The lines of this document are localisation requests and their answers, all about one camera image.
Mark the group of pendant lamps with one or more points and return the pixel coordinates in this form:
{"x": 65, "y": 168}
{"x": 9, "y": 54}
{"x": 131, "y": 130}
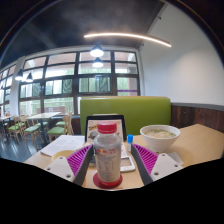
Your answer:
{"x": 96, "y": 51}

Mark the black-framed picture sign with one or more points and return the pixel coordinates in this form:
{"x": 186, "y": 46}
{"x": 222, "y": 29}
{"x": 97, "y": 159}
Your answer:
{"x": 91, "y": 128}

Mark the white paper sheet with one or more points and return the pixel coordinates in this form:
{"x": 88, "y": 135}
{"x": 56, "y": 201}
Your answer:
{"x": 61, "y": 143}

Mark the clear red-capped drink bottle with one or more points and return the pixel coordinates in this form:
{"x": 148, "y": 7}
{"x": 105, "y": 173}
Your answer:
{"x": 107, "y": 156}

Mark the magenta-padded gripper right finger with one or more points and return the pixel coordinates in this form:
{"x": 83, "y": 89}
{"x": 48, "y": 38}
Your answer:
{"x": 165, "y": 165}

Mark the white rounded flat device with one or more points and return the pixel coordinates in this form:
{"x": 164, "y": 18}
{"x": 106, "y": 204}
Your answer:
{"x": 127, "y": 164}

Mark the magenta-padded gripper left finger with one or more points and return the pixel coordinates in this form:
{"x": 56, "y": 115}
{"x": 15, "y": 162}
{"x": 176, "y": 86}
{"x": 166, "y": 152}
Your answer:
{"x": 60, "y": 166}

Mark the green upholstered bench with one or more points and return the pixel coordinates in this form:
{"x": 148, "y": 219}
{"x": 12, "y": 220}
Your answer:
{"x": 140, "y": 110}

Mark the small blue-capped bottle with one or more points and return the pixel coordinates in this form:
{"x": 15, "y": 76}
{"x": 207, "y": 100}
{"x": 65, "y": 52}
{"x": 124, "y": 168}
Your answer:
{"x": 129, "y": 141}

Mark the light wooden dining table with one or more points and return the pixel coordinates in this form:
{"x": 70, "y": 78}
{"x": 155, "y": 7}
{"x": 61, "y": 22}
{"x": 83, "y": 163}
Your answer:
{"x": 43, "y": 115}

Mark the group of green-seated wooden chairs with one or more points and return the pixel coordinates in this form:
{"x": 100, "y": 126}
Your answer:
{"x": 31, "y": 128}

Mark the curved linear ceiling light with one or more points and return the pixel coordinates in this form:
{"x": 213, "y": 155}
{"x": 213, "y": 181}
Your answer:
{"x": 133, "y": 35}

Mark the white bowl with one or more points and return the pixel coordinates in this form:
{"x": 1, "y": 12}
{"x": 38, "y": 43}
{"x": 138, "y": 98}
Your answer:
{"x": 160, "y": 140}

